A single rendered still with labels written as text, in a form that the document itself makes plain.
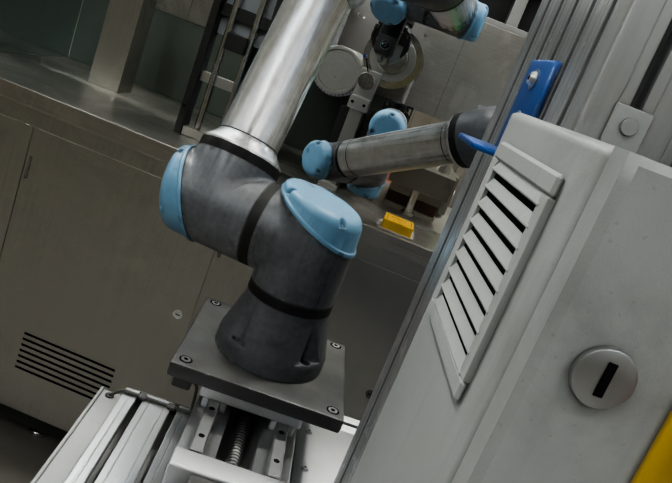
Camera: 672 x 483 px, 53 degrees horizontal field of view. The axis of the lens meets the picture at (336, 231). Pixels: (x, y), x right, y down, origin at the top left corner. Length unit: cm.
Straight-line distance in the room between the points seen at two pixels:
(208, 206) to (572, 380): 63
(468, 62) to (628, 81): 157
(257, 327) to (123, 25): 126
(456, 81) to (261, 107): 122
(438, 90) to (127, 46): 88
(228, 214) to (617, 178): 62
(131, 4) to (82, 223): 62
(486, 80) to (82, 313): 127
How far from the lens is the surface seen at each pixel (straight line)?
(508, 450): 32
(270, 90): 91
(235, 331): 89
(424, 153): 120
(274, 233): 84
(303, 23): 94
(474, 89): 206
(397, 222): 150
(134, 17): 197
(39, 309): 182
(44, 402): 191
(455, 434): 36
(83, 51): 233
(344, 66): 174
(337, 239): 83
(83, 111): 163
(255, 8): 169
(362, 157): 128
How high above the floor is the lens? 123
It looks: 14 degrees down
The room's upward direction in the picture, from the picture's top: 21 degrees clockwise
